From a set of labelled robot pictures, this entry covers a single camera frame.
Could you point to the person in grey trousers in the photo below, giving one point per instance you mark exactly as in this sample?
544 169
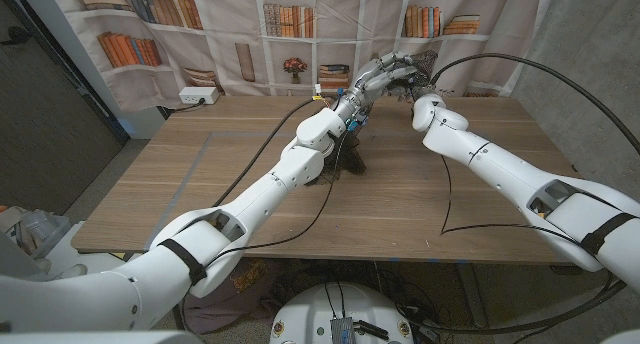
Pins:
60 274

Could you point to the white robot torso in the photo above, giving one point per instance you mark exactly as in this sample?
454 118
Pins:
310 309

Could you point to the grey metal table leg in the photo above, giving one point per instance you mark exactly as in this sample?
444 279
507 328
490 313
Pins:
472 294

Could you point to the clear plastic container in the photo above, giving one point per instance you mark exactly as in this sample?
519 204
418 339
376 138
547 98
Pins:
35 229

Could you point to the printed bookshelf backdrop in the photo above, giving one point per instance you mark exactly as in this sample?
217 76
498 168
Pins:
225 34

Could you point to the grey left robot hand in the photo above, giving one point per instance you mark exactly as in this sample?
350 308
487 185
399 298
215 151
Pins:
367 86

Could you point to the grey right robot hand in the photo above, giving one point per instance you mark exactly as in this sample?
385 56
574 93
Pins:
416 90

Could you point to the black mesh netting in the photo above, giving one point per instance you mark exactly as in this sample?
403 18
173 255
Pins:
427 64

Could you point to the dark cloth with yellow print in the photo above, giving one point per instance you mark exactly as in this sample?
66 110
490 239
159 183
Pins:
235 289

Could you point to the white power strip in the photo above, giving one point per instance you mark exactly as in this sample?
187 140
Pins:
199 95

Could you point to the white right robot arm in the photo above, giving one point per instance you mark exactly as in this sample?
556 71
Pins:
525 179

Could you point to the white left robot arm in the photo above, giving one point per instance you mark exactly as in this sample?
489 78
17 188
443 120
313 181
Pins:
240 209

